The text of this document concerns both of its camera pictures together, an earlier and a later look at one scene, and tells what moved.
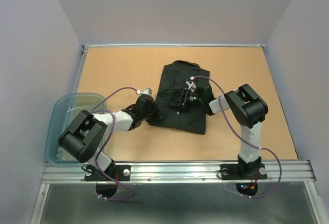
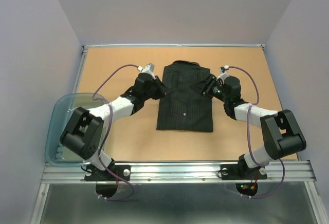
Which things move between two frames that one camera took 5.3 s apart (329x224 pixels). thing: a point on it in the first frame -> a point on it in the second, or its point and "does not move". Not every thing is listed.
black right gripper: (183, 100) -> (209, 81)
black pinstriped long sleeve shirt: (169, 115) does not move
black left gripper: (157, 116) -> (161, 88)
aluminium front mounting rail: (179, 171) does not move
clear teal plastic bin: (65, 108) does not move
